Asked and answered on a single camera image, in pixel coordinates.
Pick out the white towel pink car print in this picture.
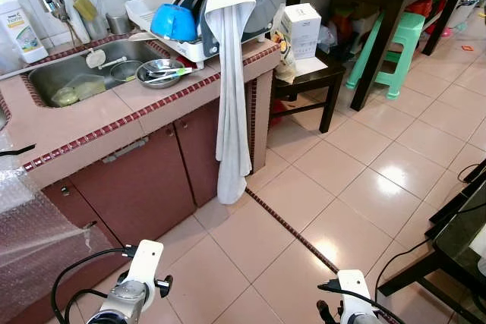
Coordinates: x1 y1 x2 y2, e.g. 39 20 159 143
203 0 257 206

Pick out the translucent plastic box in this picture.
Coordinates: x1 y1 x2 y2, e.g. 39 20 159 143
469 225 486 280

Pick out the steel cup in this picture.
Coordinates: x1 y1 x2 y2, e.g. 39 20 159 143
106 12 132 36

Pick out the narrow maroon cabinet door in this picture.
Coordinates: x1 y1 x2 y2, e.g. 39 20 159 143
173 99 223 208

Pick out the green plastic stool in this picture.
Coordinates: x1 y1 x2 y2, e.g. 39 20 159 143
345 11 427 100

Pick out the white dish rack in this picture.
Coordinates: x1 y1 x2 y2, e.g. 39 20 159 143
125 0 230 64

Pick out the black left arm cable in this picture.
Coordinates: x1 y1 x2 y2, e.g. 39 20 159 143
51 244 139 324

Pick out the white cardboard box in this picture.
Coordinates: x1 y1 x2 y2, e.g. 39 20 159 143
280 3 323 61

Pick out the wide maroon cabinet door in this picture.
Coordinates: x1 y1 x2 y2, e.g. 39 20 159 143
42 122 197 247

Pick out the stainless steel sink basin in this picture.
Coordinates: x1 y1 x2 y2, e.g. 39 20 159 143
27 36 174 109

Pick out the large white detergent bottle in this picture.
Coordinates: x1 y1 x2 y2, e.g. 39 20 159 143
0 0 49 65

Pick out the clear bubble wrap sheet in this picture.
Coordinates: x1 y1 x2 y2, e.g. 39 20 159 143
0 131 116 319

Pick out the blue plastic bowl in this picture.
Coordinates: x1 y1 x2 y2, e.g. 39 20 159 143
150 3 200 43

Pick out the printed plastic bag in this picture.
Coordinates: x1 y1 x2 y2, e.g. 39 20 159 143
270 13 298 83

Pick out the round metal strainer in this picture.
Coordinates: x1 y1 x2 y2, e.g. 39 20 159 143
110 60 146 83

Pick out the black glass table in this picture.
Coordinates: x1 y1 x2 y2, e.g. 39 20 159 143
377 160 486 324

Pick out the green white plastic utensil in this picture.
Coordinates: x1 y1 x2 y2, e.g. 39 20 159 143
144 68 195 84

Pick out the clear plastic container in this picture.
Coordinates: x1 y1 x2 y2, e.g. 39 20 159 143
49 74 108 108

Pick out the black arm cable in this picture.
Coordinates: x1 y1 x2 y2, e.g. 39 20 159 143
51 244 139 324
317 278 397 324

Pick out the stainless steel bowl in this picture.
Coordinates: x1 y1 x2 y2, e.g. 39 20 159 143
136 58 188 90

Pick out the yellow green sponge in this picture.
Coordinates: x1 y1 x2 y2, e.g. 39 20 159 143
72 0 100 22

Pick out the white dish scrubber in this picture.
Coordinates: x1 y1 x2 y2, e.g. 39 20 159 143
84 49 129 71

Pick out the small round glass jar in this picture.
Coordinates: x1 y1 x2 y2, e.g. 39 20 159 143
51 87 80 108

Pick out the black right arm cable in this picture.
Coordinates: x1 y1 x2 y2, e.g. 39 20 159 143
317 278 397 324

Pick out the small black side table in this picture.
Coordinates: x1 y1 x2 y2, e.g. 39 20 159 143
271 54 347 134

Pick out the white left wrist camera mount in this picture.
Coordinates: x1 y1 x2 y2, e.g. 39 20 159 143
125 240 166 312

